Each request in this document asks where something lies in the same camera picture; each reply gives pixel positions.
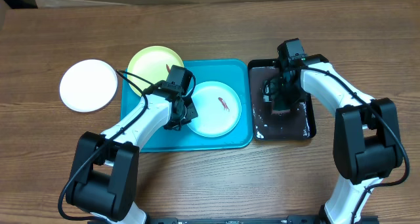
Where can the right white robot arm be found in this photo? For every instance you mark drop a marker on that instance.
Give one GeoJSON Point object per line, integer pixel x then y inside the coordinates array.
{"type": "Point", "coordinates": [367, 148]}

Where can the green orange sponge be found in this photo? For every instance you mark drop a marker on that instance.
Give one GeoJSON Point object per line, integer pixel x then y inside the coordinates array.
{"type": "Point", "coordinates": [280, 107]}

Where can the light blue plate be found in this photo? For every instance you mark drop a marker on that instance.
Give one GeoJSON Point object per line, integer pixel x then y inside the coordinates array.
{"type": "Point", "coordinates": [218, 107]}

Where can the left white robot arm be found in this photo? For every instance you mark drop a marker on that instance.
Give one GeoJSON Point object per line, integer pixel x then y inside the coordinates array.
{"type": "Point", "coordinates": [103, 178]}

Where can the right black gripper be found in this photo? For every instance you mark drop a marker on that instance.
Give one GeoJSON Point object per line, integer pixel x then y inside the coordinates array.
{"type": "Point", "coordinates": [275, 93]}

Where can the black rectangular tray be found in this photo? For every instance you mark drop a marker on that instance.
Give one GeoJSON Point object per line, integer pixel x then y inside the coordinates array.
{"type": "Point", "coordinates": [297, 124]}

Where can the white pink-rimmed plate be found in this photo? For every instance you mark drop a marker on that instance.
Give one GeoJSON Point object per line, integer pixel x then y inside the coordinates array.
{"type": "Point", "coordinates": [88, 85]}

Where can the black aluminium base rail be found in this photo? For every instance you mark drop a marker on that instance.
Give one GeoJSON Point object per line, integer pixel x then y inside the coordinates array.
{"type": "Point", "coordinates": [292, 219]}

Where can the yellow plate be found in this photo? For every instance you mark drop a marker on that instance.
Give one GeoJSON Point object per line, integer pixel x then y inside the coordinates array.
{"type": "Point", "coordinates": [154, 63]}

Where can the teal plastic tray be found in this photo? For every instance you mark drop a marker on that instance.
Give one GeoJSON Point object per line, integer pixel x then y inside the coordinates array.
{"type": "Point", "coordinates": [232, 72]}

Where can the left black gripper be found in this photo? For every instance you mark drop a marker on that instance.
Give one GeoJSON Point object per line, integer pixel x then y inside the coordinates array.
{"type": "Point", "coordinates": [191, 113]}

